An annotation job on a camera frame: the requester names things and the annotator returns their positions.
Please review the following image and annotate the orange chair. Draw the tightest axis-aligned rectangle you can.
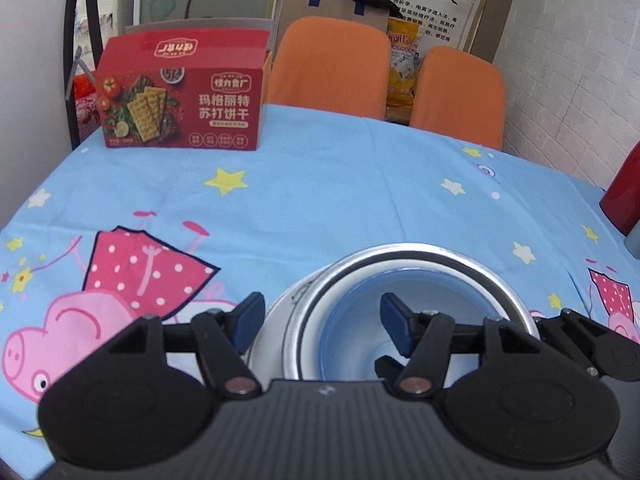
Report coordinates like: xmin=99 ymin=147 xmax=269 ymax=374
xmin=266 ymin=16 xmax=390 ymax=120
xmin=409 ymin=47 xmax=506 ymax=151

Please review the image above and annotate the white ceramic bowl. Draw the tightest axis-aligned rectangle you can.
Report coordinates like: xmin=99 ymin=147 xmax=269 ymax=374
xmin=244 ymin=269 xmax=322 ymax=389

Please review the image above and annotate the blue cartoon tablecloth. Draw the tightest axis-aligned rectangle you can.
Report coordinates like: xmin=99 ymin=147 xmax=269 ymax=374
xmin=1 ymin=106 xmax=639 ymax=479

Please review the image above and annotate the yellow snack bag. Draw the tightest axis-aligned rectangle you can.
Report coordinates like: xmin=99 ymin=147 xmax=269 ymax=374
xmin=385 ymin=18 xmax=420 ymax=124

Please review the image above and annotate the brown paper bag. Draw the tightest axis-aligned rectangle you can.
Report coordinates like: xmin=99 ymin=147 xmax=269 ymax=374
xmin=272 ymin=0 xmax=390 ymax=53

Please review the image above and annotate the red thermos jug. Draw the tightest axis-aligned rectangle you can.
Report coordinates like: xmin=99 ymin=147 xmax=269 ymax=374
xmin=599 ymin=143 xmax=640 ymax=236

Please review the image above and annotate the stainless steel bowl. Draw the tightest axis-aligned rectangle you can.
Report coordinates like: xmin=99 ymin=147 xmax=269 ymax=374
xmin=282 ymin=243 xmax=539 ymax=382

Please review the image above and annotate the grey-blue tumbler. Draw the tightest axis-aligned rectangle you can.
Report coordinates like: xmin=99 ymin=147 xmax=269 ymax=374
xmin=624 ymin=220 xmax=640 ymax=259

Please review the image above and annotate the right orange chair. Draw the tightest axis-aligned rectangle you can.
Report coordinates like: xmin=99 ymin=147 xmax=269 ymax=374
xmin=409 ymin=47 xmax=506 ymax=151

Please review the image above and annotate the left orange chair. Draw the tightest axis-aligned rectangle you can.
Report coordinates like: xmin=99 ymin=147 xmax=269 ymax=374
xmin=266 ymin=16 xmax=390 ymax=120

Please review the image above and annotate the blue plastic bowl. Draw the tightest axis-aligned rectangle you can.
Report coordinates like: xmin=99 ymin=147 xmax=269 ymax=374
xmin=317 ymin=260 xmax=496 ymax=380

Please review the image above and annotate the red cracker box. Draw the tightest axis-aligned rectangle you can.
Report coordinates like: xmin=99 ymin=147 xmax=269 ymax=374
xmin=96 ymin=18 xmax=272 ymax=151

